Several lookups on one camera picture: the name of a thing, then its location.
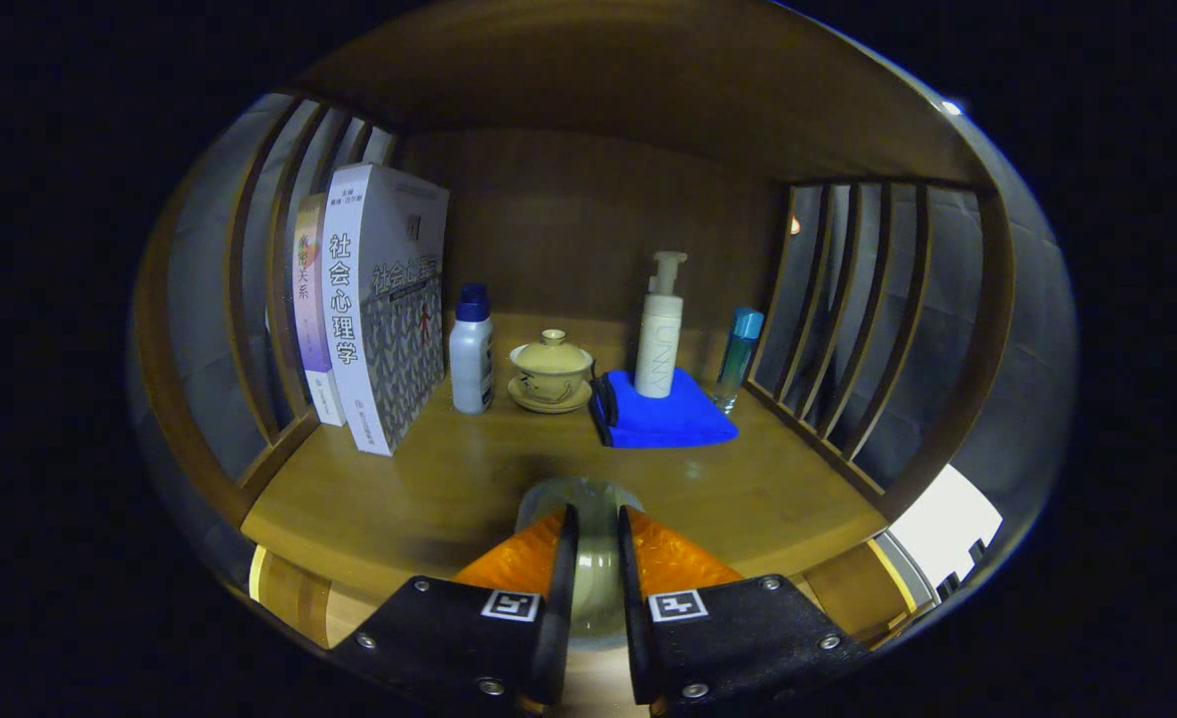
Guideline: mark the white bottle blue cap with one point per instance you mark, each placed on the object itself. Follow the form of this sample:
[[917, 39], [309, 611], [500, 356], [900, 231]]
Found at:
[[471, 364]]

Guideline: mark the blue folded cloth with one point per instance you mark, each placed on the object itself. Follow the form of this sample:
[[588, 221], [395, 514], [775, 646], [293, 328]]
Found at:
[[668, 424]]

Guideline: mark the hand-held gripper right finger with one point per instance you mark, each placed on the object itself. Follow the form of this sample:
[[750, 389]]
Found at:
[[633, 608]]

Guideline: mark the wooden drawer with black knob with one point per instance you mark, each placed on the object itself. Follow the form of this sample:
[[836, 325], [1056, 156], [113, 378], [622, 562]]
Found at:
[[299, 598]]

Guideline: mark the teal slim bottle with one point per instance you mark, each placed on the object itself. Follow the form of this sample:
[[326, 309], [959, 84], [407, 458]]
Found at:
[[738, 359]]

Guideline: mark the white drawer unit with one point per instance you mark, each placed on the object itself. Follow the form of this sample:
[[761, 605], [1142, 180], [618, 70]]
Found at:
[[948, 519]]

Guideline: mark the wooden cabinet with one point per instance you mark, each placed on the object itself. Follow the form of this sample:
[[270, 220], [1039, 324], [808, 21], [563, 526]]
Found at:
[[569, 70]]

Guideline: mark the white pump bottle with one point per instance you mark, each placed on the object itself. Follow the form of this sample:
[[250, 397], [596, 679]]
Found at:
[[658, 349]]

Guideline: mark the large white book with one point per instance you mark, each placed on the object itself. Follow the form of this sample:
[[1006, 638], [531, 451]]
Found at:
[[389, 299]]

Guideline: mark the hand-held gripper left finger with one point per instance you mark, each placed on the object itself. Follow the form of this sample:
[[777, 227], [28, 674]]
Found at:
[[561, 608]]

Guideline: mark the purple spine book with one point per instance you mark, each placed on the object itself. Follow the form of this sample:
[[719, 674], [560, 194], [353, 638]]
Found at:
[[311, 299]]

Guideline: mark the wooden countertop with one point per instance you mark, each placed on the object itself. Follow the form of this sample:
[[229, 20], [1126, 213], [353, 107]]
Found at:
[[429, 489]]

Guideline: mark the yellow lidded teacup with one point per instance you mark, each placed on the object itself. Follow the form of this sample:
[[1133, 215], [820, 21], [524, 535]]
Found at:
[[551, 369]]

